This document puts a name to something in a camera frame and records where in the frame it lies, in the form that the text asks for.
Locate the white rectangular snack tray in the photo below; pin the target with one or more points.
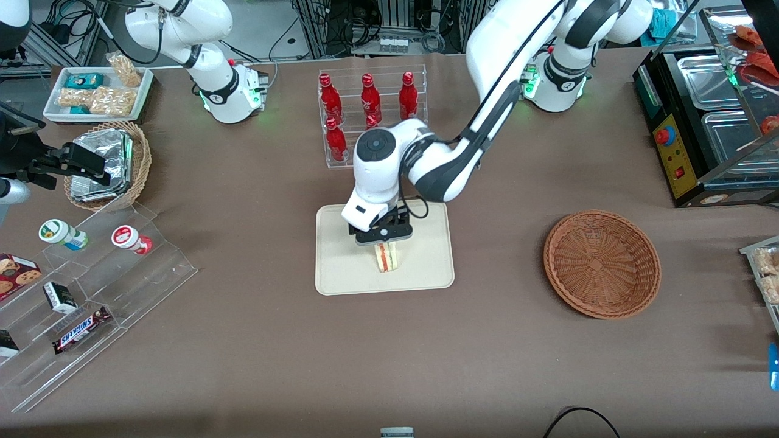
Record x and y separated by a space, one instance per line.
53 104

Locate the clear tray of pastries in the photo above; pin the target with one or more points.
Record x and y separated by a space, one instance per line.
768 274

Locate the teal packet pile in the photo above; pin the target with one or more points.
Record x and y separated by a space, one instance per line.
663 24

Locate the black food warmer cabinet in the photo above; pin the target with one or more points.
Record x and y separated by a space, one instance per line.
675 152

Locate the blue plastic object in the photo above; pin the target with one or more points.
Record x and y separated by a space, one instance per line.
774 365

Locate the red fried food piece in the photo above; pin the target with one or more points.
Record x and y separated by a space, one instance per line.
747 35
772 125
761 64

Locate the small black carton white label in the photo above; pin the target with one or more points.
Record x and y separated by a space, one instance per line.
59 298

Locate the cream rectangular tray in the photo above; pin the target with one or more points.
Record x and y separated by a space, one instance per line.
426 261

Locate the red lidded yogurt bottle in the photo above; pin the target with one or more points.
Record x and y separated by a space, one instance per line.
126 236

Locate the foil container with lid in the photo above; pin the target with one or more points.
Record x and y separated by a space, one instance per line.
91 193
112 152

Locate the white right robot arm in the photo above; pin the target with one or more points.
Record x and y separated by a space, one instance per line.
176 24

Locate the clear acrylic stepped shelf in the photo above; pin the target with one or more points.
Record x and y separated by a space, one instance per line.
158 274

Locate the Snickers chocolate bar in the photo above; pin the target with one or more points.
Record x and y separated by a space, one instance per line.
79 331

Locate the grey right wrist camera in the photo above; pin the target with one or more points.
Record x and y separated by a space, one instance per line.
12 191

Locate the steel food pan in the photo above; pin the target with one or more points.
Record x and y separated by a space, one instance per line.
709 82
730 140

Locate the chocolate chip cookie box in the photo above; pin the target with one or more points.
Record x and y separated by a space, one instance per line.
15 274

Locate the teal snack box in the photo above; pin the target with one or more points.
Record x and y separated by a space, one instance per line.
84 81

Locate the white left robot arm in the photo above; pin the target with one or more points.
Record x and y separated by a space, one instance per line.
499 36

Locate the light wicker basket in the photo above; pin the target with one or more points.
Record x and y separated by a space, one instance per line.
143 158

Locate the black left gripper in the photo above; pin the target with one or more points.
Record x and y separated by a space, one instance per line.
398 215

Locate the small teal snack pack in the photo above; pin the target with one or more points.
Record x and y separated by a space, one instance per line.
79 110

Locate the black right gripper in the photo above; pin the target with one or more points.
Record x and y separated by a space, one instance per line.
44 165

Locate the green lidded yogurt bottle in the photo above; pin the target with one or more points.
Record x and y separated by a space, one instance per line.
58 232

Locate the brown round wicker basket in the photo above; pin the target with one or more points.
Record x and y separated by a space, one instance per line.
599 264

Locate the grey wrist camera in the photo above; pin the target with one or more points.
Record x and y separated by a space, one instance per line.
12 191
383 235

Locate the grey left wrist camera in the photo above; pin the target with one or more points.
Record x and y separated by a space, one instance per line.
383 235

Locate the box of small vials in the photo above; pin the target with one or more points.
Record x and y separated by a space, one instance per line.
394 44

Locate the triangle sandwich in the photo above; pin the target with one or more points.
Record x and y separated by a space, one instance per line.
386 258

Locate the clear bag of puffed snacks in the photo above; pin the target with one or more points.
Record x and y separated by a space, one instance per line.
72 97
125 70
112 100

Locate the clear acrylic bottle rack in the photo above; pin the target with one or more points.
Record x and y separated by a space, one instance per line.
352 91

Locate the grey device edge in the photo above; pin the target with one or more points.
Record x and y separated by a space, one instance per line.
397 432

